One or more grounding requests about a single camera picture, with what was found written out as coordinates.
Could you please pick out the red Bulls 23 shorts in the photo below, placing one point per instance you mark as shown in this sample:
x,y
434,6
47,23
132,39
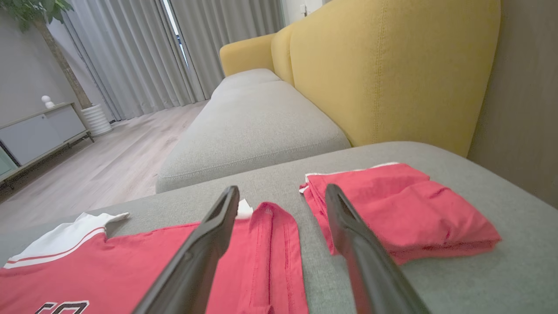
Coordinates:
x,y
414,213

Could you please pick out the grey low media cabinet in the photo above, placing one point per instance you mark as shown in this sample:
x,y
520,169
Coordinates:
x,y
43,131

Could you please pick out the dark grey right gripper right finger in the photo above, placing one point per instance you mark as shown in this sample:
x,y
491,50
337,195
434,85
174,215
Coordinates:
x,y
370,274

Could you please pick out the white wall socket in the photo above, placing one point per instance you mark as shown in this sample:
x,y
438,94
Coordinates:
x,y
304,9

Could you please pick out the white ribbed plant pot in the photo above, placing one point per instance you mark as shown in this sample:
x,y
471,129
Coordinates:
x,y
96,120

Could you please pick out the grey pleated curtain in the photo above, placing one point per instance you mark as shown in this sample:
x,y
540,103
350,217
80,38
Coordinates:
x,y
130,56
226,30

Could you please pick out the green indoor tree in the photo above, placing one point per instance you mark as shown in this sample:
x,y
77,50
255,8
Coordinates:
x,y
56,48

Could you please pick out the red 23 basketball jersey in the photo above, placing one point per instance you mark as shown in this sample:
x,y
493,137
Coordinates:
x,y
109,270

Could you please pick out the large grey sofa seat cushion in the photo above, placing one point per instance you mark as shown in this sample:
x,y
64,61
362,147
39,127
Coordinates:
x,y
479,283

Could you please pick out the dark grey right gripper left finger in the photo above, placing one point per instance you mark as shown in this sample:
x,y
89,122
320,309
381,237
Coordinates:
x,y
196,266

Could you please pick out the small white figurine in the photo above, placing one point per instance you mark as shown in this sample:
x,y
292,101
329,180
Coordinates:
x,y
47,102

